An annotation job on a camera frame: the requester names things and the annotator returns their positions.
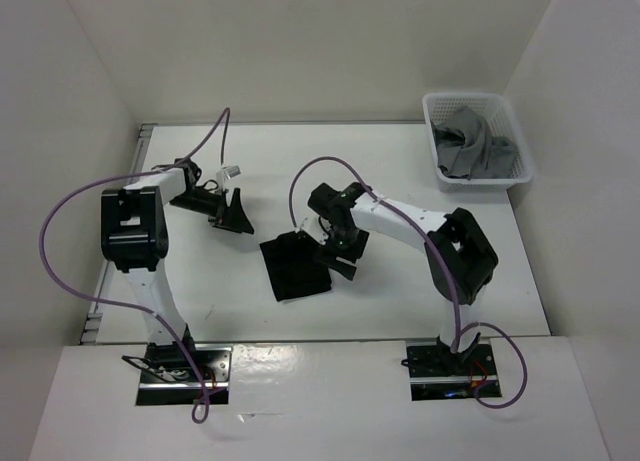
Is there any aluminium table edge rail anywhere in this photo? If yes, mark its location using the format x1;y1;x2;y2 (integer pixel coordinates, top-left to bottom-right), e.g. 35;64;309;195
79;123;156;346

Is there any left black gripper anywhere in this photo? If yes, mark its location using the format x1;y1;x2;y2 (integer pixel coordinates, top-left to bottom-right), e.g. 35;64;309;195
169;186;254;234

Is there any white plastic basket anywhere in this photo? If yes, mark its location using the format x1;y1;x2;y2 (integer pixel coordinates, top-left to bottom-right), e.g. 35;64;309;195
422;91;535;193

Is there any black skirt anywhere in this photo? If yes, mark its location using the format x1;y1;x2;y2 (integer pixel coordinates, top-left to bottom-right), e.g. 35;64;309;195
260;231;332;302

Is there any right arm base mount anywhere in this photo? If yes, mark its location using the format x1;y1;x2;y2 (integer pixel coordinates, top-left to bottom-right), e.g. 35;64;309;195
400;341;502;401

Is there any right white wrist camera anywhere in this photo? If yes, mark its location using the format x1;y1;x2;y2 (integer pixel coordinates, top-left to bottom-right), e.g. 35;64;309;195
296;218;329;245

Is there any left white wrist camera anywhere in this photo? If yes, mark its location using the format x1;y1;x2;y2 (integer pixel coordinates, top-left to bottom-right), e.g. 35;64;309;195
216;165;241;184

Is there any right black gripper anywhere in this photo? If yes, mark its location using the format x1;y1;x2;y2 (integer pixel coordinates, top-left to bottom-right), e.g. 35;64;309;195
314;222;371;280

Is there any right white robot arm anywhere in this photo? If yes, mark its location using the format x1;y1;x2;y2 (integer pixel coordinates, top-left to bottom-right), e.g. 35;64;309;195
299;182;498;374

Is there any grey skirt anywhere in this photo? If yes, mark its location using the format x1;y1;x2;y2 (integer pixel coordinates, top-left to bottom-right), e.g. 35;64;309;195
431;106;518;180

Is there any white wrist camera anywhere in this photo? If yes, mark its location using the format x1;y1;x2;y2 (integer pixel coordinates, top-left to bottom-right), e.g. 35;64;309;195
216;165;241;184
296;218;329;245

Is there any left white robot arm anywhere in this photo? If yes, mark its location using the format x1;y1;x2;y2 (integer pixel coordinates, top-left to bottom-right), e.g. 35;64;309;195
101;160;254;381

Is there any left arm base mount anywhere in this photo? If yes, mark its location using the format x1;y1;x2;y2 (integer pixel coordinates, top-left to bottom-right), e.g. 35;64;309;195
121;344;233;406

